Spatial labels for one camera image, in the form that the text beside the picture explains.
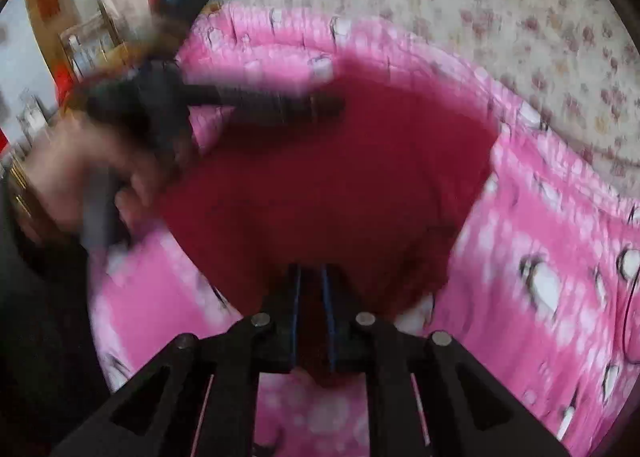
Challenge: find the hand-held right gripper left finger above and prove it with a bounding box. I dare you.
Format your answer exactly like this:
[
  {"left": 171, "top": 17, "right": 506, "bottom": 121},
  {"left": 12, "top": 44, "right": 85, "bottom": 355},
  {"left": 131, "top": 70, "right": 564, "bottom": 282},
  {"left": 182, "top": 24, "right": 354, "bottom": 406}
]
[{"left": 50, "top": 263, "right": 302, "bottom": 457}]

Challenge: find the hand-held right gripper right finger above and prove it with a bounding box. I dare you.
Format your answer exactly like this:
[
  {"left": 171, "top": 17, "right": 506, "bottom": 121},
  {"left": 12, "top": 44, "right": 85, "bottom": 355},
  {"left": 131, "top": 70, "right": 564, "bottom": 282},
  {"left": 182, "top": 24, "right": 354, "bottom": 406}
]
[{"left": 321, "top": 263, "right": 572, "bottom": 457}]

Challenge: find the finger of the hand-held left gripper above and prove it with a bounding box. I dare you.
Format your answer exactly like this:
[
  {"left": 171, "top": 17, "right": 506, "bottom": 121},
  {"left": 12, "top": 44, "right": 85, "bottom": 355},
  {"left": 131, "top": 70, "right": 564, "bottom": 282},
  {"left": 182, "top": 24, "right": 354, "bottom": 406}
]
[{"left": 184, "top": 81, "right": 347, "bottom": 127}]

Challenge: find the dark red garment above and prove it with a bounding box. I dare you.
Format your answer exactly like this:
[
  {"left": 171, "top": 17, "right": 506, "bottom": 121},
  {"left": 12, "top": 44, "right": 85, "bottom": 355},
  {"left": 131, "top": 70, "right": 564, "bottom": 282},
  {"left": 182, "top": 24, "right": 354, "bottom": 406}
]
[{"left": 159, "top": 56, "right": 502, "bottom": 384}]

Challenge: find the person's left hand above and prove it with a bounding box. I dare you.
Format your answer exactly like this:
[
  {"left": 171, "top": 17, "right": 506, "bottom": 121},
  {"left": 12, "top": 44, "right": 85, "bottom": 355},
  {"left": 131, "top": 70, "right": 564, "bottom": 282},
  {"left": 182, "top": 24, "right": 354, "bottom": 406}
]
[{"left": 21, "top": 111, "right": 162, "bottom": 244}]

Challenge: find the wooden cabinet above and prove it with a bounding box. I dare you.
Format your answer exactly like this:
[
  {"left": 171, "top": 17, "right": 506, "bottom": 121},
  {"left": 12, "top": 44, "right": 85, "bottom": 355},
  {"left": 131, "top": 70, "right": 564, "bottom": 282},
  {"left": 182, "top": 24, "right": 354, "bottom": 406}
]
[{"left": 22, "top": 0, "right": 147, "bottom": 105}]

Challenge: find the pink printed blanket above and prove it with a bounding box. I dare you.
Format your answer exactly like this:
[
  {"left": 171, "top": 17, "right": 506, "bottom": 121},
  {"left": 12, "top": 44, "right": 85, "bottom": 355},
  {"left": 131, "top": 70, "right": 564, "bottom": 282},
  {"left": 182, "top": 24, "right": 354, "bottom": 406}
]
[{"left": 89, "top": 4, "right": 640, "bottom": 457}]

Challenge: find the white floral bed sheet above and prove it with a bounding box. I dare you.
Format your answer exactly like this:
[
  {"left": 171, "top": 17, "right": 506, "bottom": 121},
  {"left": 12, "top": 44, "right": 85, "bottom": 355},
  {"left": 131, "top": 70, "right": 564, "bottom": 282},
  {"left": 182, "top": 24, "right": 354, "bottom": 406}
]
[{"left": 95, "top": 0, "right": 640, "bottom": 199}]

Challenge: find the black cable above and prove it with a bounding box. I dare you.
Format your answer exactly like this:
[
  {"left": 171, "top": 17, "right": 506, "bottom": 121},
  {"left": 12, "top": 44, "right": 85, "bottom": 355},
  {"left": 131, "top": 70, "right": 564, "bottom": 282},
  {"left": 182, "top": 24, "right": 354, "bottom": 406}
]
[{"left": 619, "top": 201, "right": 640, "bottom": 369}]

